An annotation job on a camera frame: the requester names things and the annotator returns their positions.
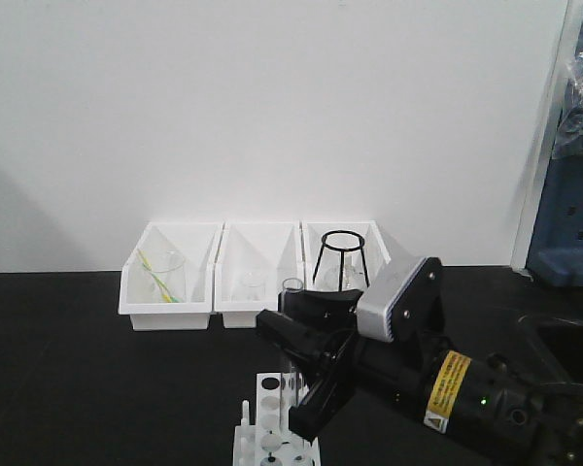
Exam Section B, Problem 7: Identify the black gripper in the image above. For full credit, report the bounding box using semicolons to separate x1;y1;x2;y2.
256;289;437;441

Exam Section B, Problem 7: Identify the clear glass test tube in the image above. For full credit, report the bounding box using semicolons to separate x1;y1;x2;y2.
280;278;304;409

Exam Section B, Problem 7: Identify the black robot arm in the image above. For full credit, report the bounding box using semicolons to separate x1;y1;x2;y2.
257;291;583;465

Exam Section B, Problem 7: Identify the white test tube rack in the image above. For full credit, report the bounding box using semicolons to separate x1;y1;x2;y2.
232;371;321;465

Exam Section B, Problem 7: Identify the blue-grey pegboard drying rack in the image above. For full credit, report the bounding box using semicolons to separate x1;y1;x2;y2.
524;0;583;292

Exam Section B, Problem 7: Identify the glass flask under tripod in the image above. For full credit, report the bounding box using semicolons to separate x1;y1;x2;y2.
324;256;365;291

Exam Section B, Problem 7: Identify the small glass beaker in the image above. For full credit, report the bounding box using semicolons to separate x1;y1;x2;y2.
235;270;265;301

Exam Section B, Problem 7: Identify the middle white storage bin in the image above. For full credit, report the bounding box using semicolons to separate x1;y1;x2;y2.
214;221;304;329

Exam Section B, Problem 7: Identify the white storage bin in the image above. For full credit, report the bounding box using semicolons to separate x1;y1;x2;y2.
301;220;391;291
118;221;223;331
214;221;304;329

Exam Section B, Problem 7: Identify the black metal tripod stand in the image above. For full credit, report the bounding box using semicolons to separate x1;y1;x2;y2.
312;229;370;287

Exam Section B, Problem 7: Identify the right white storage bin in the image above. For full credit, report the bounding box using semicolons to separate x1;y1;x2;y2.
301;220;391;291

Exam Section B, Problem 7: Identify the left white storage bin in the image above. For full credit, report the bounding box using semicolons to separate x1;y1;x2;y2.
118;221;223;331

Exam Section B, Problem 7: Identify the glass beaker with green stirrer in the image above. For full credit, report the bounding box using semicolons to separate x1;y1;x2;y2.
137;249;186;304

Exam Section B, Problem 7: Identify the black lab sink basin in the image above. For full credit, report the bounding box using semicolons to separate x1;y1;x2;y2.
517;316;583;384

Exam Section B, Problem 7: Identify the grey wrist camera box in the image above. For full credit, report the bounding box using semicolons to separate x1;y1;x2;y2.
356;256;443;343

